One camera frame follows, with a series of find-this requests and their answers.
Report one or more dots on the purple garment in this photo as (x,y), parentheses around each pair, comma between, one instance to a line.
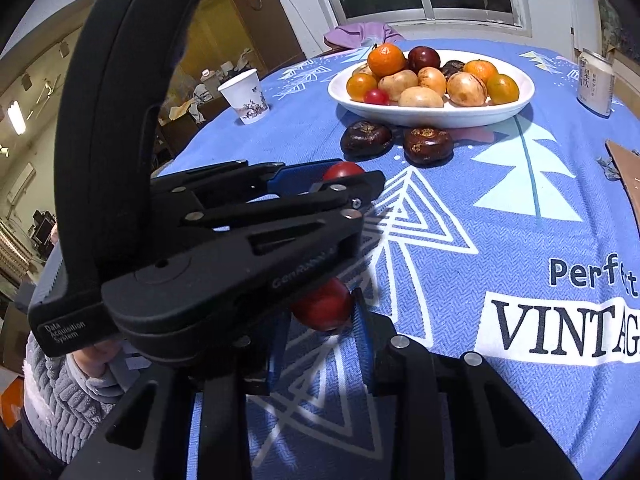
(355,35)

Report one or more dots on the grey tassel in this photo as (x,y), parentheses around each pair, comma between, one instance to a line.
(609,167)

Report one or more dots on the red purple plum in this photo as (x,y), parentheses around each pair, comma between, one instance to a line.
(424,57)

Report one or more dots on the greenish yellow tangerine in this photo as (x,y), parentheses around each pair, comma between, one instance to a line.
(503,89)

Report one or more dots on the dark brown mangosteen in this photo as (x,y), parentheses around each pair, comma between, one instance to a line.
(428,146)

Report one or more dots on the person's left forearm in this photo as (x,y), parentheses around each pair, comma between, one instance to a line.
(55,400)

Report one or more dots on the red tomato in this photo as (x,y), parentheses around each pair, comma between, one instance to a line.
(345,169)
(376,96)
(322,307)

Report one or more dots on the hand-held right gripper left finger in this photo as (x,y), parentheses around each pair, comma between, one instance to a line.
(276,365)

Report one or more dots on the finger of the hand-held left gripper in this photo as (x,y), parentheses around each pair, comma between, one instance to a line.
(295,177)
(350,190)

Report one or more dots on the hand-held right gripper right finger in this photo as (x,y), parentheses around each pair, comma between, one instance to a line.
(372,345)

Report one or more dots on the person's left hand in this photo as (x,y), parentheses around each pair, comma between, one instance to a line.
(95,360)

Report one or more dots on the silver drink can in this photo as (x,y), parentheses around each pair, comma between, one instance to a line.
(595,85)

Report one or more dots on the brown kiwi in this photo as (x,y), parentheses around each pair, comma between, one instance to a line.
(366,70)

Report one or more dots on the blue printed tablecloth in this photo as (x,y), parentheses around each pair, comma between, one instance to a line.
(450,210)

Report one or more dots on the speckled tan pear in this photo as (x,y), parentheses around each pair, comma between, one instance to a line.
(420,98)
(466,89)
(397,83)
(431,80)

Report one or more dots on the wooden glass-door cabinet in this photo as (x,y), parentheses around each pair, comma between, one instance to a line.
(270,20)

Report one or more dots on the dark purple passion fruit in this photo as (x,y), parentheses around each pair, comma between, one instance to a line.
(366,137)

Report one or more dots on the white oval plate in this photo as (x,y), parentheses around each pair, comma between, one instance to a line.
(450,116)

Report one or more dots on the large orange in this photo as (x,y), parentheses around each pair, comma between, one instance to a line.
(386,59)

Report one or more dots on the white paper cup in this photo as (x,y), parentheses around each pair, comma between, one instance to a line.
(245,97)

